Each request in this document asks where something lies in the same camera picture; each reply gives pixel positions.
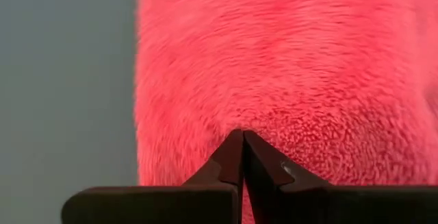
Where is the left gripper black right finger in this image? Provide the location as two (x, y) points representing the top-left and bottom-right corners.
(244, 130), (438, 224)

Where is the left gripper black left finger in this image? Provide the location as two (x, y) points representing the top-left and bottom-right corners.
(61, 129), (244, 224)

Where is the pink fluffy towel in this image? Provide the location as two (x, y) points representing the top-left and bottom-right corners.
(133, 0), (438, 224)

